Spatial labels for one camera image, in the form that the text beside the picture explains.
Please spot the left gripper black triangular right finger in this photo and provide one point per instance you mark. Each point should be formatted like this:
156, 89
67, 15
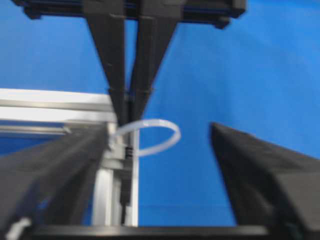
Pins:
269, 186

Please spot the left gripper black triangular left finger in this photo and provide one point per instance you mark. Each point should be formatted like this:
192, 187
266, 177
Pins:
51, 183

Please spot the white zip tie loop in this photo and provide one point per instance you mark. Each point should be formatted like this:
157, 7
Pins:
162, 134

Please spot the silver aluminium extrusion frame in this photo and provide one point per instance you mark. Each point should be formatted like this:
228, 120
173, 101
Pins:
32, 117

